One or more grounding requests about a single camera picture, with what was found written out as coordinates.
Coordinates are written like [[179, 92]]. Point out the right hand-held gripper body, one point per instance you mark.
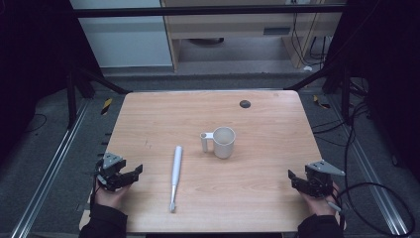
[[319, 178]]

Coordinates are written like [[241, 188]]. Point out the white electric toothbrush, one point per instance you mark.
[[176, 175]]

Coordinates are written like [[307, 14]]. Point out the aluminium floor rail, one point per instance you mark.
[[373, 175], [49, 172]]

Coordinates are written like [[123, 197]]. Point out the person's right hand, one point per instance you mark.
[[318, 206]]

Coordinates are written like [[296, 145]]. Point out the light wooden desk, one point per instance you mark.
[[231, 28]]

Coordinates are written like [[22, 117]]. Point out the yellow black striped tape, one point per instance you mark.
[[321, 102], [106, 106]]

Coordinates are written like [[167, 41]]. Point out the dark round table grommet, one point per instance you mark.
[[245, 104]]

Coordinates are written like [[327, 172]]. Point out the black metal stand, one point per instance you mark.
[[343, 89], [72, 99]]

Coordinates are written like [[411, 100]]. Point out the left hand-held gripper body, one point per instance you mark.
[[110, 165]]

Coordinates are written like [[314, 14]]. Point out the black horizontal frame bar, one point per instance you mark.
[[204, 11]]

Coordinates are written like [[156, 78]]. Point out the white cabinet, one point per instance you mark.
[[125, 39]]

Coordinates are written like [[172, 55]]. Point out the person's left hand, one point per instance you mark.
[[110, 198]]

